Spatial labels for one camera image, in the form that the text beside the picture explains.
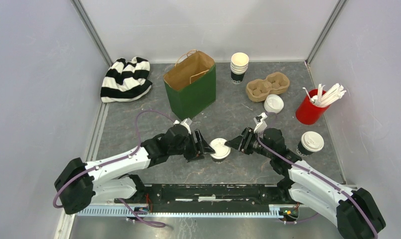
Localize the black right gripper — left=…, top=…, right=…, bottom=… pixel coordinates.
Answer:
left=224, top=126, right=273, bottom=159

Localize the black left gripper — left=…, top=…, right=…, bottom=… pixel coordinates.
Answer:
left=169, top=128, right=215, bottom=162

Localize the single paper coffee cup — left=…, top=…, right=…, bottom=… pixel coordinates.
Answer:
left=296, top=141, right=313, bottom=157

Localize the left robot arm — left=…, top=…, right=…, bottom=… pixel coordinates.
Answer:
left=54, top=123, right=215, bottom=215

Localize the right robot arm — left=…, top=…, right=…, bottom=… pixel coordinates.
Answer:
left=225, top=127, right=386, bottom=239

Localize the brown cardboard cup carrier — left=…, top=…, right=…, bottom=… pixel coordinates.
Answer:
left=246, top=72, right=290, bottom=102

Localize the green brown paper bag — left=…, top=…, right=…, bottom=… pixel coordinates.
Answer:
left=163, top=50, right=217, bottom=120

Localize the red cup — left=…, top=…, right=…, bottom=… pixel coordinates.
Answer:
left=295, top=96, right=330, bottom=125

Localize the stack of paper cups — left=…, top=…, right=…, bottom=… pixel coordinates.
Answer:
left=230, top=52, right=249, bottom=84

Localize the black white striped cloth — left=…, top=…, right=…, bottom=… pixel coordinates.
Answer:
left=100, top=57, right=152, bottom=103

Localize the white wrapped straws bundle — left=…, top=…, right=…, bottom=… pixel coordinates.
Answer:
left=303, top=83, right=347, bottom=108

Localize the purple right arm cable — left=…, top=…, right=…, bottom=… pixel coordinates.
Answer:
left=256, top=112, right=379, bottom=239

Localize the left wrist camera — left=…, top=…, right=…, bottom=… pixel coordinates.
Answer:
left=173, top=118, right=192, bottom=134

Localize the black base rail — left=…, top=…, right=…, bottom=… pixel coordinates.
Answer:
left=123, top=174, right=297, bottom=214

